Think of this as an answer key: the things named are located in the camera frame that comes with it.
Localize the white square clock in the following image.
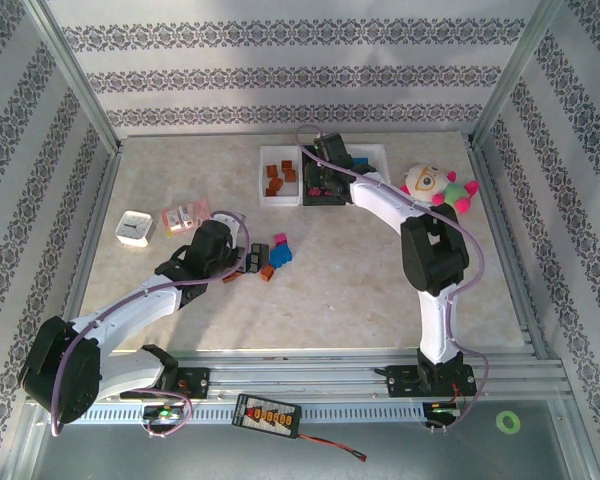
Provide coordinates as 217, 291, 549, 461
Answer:
114, 209, 156, 247

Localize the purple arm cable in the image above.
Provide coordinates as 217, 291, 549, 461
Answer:
49, 209, 251, 440
296, 123, 491, 437

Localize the green tape roll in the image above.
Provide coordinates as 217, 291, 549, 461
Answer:
496, 409, 522, 434

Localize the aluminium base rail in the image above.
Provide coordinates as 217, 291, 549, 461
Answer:
104, 349, 574, 401

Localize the slotted metal cable duct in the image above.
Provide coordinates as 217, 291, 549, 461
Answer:
77, 402, 431, 426

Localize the black open container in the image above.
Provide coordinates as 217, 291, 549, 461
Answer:
300, 144, 349, 207

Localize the plush toy with glasses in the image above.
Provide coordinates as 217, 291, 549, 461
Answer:
397, 162, 481, 215

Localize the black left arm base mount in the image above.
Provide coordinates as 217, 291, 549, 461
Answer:
177, 367, 211, 400

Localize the black power distribution board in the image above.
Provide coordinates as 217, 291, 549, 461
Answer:
231, 393, 304, 440

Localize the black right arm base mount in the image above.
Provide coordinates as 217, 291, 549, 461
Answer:
374, 364, 479, 399

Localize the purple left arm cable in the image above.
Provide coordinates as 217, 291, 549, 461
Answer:
49, 209, 251, 440

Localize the white open container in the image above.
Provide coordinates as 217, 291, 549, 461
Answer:
347, 143, 392, 187
257, 144, 304, 207

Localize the aluminium side rail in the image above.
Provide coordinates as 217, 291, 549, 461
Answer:
54, 144, 124, 351
462, 134, 551, 359

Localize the aluminium corner post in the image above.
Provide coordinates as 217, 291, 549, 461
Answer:
22, 0, 124, 151
472, 0, 564, 146

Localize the red and black wire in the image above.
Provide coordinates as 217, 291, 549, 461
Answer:
297, 432, 369, 461

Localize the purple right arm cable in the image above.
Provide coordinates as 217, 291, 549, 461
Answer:
296, 123, 491, 437

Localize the pink card packet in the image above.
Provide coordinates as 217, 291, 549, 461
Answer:
159, 198, 212, 239

